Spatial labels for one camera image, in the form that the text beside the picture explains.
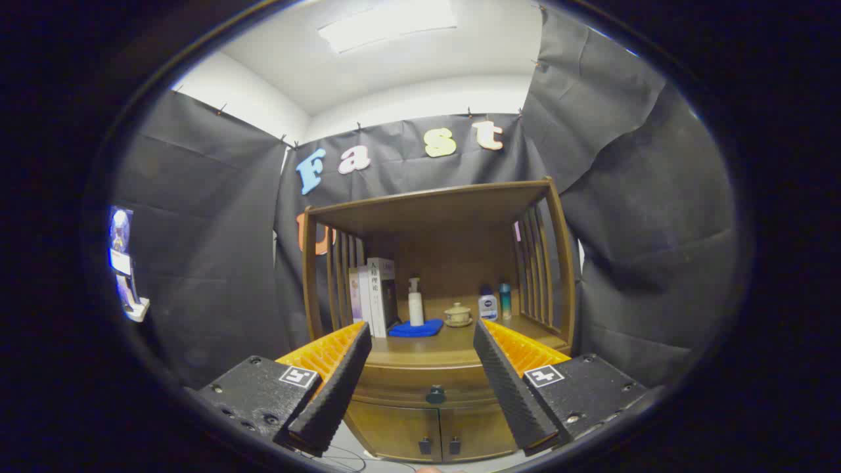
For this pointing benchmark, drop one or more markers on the beige lidded teacup with saucer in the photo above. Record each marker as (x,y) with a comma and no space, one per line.
(458,315)

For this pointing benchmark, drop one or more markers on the white stand with bright items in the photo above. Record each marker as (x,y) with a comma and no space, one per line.
(121,263)

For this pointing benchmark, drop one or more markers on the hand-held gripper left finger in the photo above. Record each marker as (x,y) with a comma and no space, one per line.
(335,394)

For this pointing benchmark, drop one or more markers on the white lotion bottle blue cap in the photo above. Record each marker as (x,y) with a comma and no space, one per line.
(487,307)

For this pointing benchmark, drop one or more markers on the thin white book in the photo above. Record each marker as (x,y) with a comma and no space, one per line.
(364,295)

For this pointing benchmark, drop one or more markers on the black backdrop cloth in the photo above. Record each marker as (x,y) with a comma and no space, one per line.
(197,263)

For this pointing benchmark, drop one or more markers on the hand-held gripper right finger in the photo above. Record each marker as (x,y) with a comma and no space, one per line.
(512,394)

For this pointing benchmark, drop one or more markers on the blue folded cloth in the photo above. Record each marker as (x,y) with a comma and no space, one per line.
(414,329)

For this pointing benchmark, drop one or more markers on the wooden drawer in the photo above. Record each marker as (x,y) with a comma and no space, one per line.
(401,384)

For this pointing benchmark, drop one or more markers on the wooden cabinet door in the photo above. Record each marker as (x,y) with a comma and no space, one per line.
(483,430)
(394,430)

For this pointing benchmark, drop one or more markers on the pink spine book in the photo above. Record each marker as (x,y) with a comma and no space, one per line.
(354,295)

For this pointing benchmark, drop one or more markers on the white pump bottle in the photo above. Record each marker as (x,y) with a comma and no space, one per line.
(416,312)

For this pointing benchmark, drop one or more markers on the ceiling light panel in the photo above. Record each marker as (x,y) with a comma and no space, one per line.
(387,23)

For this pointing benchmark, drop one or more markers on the thick white book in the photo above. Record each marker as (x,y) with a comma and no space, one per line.
(378,295)

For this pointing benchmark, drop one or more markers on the wooden cabinet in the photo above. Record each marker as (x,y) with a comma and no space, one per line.
(447,249)

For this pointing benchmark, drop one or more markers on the teal slim bottle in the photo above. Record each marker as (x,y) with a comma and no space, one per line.
(504,303)

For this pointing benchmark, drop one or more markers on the wooden countertop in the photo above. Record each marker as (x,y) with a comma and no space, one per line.
(447,341)

